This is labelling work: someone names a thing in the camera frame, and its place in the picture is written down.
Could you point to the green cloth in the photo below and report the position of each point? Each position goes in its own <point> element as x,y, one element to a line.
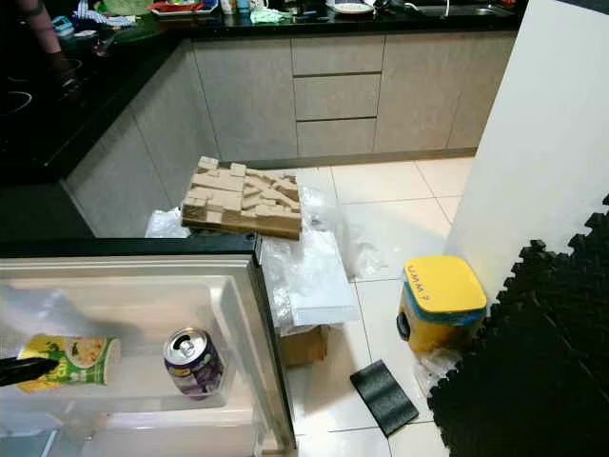
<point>268,15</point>

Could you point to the red tray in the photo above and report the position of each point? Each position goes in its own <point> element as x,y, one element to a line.
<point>173,8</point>

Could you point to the white plate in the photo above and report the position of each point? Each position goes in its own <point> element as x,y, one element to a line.
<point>350,8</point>

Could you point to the white styrofoam slab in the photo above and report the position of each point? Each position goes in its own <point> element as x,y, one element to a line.
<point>309,286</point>

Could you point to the steel kitchen sink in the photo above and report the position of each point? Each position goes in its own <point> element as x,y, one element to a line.
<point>457,9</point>

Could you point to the brown cardboard packing insert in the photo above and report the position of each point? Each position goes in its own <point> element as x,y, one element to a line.
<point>243,200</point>

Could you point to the black foam puzzle mat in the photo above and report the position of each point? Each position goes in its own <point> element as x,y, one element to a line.
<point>533,381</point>

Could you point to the large clear plastic bag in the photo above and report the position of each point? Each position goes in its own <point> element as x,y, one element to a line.
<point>357,238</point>

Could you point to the small cardboard box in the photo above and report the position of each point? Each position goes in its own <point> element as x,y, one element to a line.
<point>304,347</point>

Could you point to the yellow bin handwritten lid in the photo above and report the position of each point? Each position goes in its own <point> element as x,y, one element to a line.
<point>442,286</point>

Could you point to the blue checkered cloth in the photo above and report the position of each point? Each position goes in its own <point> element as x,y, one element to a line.
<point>90,16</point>

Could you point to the yellow green Maggi noodle cup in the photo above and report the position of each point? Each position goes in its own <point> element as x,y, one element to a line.
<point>86,360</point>

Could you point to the black ribbed pad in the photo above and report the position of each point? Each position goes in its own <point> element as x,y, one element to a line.
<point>385,398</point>

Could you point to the clear crumpled plastic bag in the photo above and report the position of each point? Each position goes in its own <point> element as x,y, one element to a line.
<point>438,373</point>

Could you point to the purple drink can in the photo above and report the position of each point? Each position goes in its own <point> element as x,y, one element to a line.
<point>195,371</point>

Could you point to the grey kitchen base cabinet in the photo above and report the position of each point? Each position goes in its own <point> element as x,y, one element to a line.
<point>238,95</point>

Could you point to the white plastic bag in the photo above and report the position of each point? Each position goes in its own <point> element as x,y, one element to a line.
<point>164,225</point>

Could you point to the person forearm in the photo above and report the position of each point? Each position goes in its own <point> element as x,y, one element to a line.
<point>48,24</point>

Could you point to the grey cabinet drawer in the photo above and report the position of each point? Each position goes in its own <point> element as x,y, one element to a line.
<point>335,139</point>
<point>337,97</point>
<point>338,55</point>

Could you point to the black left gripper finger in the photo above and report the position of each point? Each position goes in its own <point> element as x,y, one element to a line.
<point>24,364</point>
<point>19,377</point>

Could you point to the black kitchen countertop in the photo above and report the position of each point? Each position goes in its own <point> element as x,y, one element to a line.
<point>95,95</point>

